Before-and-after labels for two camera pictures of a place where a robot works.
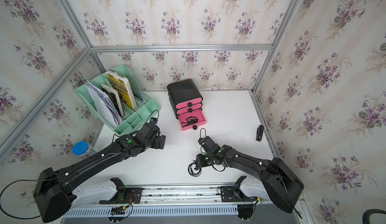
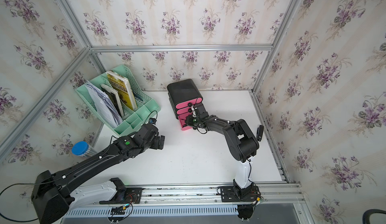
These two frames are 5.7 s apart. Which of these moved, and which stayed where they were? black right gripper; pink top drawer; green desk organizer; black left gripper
Moved: black right gripper
Stayed: pink top drawer; black left gripper; green desk organizer
